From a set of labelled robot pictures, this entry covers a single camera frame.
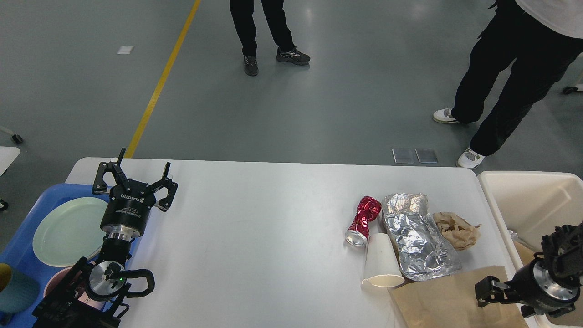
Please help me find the brown paper bag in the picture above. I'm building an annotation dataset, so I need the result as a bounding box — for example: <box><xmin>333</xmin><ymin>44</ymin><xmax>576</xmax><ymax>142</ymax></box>
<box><xmin>391</xmin><ymin>266</ymin><xmax>527</xmax><ymax>328</ymax></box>

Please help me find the mint green plate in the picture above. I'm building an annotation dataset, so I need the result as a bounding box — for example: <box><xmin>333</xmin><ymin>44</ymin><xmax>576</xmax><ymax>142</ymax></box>
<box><xmin>32</xmin><ymin>197</ymin><xmax>107</xmax><ymax>267</ymax></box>

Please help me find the crushed red can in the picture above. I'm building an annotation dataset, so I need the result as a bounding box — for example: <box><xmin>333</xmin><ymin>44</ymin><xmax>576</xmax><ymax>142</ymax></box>
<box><xmin>344</xmin><ymin>196</ymin><xmax>382</xmax><ymax>247</ymax></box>

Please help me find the pink HOME mug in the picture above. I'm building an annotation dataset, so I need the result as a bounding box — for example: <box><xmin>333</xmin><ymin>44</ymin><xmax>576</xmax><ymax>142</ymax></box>
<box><xmin>42</xmin><ymin>266</ymin><xmax>105</xmax><ymax>310</ymax></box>

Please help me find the person in white sneakers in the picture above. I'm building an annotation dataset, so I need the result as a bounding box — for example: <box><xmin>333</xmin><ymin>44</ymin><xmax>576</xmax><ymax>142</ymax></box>
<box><xmin>432</xmin><ymin>0</ymin><xmax>583</xmax><ymax>169</ymax></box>

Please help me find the brown paper ball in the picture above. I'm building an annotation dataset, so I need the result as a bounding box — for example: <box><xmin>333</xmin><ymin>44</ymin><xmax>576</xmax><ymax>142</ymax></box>
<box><xmin>433</xmin><ymin>212</ymin><xmax>481</xmax><ymax>251</ymax></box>

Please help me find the blue plastic tray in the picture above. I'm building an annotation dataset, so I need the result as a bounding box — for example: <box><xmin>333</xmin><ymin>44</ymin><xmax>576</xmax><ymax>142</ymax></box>
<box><xmin>0</xmin><ymin>184</ymin><xmax>153</xmax><ymax>328</ymax></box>

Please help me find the clear floor plate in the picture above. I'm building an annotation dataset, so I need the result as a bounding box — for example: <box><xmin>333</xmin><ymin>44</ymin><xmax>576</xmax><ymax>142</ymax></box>
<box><xmin>392</xmin><ymin>148</ymin><xmax>415</xmax><ymax>164</ymax></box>
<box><xmin>415</xmin><ymin>148</ymin><xmax>439</xmax><ymax>164</ymax></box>

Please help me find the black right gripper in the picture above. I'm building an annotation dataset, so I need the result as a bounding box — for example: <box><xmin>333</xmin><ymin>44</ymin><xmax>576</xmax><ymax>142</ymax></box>
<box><xmin>475</xmin><ymin>260</ymin><xmax>581</xmax><ymax>318</ymax></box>

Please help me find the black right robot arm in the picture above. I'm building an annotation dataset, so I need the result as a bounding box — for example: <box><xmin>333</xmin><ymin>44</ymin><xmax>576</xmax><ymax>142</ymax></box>
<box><xmin>475</xmin><ymin>224</ymin><xmax>583</xmax><ymax>318</ymax></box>

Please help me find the chair caster at left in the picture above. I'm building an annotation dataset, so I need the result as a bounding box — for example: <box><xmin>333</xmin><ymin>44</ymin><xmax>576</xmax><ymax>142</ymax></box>
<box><xmin>0</xmin><ymin>125</ymin><xmax>23</xmax><ymax>144</ymax></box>

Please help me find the white paper cup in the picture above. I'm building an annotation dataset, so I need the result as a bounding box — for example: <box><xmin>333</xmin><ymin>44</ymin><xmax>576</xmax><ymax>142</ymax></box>
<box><xmin>362</xmin><ymin>233</ymin><xmax>405</xmax><ymax>288</ymax></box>

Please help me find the white side table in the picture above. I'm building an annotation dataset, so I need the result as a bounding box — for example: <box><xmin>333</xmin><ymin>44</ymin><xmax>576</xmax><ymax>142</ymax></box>
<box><xmin>0</xmin><ymin>147</ymin><xmax>20</xmax><ymax>176</ymax></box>

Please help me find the white office chair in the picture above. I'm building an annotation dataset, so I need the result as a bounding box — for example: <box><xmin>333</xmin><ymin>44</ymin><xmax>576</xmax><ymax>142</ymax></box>
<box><xmin>562</xmin><ymin>71</ymin><xmax>583</xmax><ymax>95</ymax></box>

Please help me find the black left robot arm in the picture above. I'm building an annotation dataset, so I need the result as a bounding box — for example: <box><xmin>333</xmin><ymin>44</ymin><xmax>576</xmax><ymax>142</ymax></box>
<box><xmin>32</xmin><ymin>148</ymin><xmax>178</xmax><ymax>328</ymax></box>

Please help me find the aluminium foil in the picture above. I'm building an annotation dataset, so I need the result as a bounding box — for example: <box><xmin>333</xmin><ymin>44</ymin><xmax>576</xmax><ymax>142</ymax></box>
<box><xmin>382</xmin><ymin>193</ymin><xmax>462</xmax><ymax>282</ymax></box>

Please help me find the clear floor plate right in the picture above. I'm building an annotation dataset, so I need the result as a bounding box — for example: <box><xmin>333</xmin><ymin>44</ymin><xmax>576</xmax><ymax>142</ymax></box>
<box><xmin>415</xmin><ymin>148</ymin><xmax>439</xmax><ymax>164</ymax></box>

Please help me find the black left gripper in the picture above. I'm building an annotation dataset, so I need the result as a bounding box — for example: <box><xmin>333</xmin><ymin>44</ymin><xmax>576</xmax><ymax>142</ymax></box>
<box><xmin>92</xmin><ymin>148</ymin><xmax>179</xmax><ymax>240</ymax></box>

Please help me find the beige plastic bin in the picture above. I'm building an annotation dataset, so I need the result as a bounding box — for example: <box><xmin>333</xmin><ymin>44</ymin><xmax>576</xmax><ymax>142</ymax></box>
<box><xmin>478</xmin><ymin>171</ymin><xmax>583</xmax><ymax>328</ymax></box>

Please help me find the teal mug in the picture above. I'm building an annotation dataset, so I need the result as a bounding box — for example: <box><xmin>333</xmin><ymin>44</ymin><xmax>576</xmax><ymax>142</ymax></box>
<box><xmin>0</xmin><ymin>263</ymin><xmax>40</xmax><ymax>313</ymax></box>

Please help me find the clear floor plate left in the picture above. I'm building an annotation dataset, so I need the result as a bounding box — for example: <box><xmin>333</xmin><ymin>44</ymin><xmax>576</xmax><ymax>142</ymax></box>
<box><xmin>392</xmin><ymin>148</ymin><xmax>415</xmax><ymax>164</ymax></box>

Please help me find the person in dark sneakers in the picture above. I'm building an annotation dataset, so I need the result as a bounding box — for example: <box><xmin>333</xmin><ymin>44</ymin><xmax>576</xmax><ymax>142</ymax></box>
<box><xmin>229</xmin><ymin>0</ymin><xmax>311</xmax><ymax>77</ymax></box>

